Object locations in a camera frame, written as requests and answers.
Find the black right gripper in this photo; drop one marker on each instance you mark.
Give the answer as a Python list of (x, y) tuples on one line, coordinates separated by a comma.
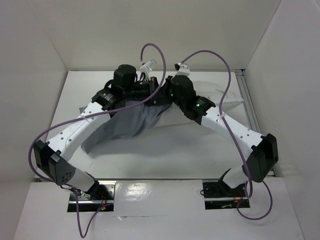
[(167, 85)]

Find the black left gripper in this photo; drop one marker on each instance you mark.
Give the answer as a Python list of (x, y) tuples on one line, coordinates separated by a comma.
[(158, 99)]

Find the grey pillowcase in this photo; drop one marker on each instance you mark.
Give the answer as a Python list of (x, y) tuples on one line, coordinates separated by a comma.
[(126, 124)]

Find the white pillow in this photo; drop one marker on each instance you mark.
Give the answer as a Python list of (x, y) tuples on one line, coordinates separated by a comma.
[(208, 94)]

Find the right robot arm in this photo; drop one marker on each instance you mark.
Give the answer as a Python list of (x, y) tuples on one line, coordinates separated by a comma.
[(259, 152)]

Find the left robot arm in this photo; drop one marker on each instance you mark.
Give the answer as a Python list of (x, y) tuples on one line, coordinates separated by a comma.
[(124, 108)]

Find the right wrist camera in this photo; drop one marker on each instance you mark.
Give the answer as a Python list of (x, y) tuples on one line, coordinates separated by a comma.
[(182, 69)]

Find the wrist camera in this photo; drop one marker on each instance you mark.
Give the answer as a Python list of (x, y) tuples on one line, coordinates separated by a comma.
[(182, 69), (147, 67)]

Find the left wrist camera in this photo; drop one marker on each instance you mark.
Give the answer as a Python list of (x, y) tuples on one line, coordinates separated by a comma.
[(147, 67)]

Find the aluminium frame rail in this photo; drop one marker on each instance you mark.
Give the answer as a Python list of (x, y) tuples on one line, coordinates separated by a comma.
[(248, 104)]

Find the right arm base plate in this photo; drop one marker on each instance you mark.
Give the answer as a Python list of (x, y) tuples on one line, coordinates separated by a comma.
[(218, 196)]

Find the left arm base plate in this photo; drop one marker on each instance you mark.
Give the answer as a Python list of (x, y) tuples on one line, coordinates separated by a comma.
[(104, 199)]

